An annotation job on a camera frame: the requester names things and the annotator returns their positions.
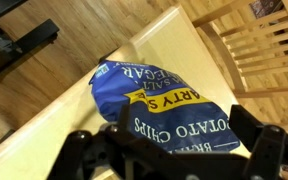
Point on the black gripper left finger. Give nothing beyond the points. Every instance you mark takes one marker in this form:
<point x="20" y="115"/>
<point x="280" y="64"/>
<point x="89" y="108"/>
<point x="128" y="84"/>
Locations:
<point x="84" y="153"/>

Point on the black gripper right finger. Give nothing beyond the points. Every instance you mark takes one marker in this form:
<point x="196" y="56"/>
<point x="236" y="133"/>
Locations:
<point x="270" y="150"/>

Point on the blue potato chips bag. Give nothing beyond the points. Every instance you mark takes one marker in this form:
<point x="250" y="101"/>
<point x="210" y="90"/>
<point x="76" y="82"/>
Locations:
<point x="170" y="113"/>

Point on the wooden slat-back chair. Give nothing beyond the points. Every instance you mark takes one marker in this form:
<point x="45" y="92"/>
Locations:
<point x="247" y="50"/>

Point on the patterned rug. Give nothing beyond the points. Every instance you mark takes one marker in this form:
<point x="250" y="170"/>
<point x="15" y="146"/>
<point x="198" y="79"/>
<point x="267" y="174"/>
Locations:
<point x="265" y="7"/>

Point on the black metal stand frame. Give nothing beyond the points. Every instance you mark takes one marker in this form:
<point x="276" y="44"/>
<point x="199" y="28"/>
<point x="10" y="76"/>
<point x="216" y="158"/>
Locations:
<point x="37" y="35"/>

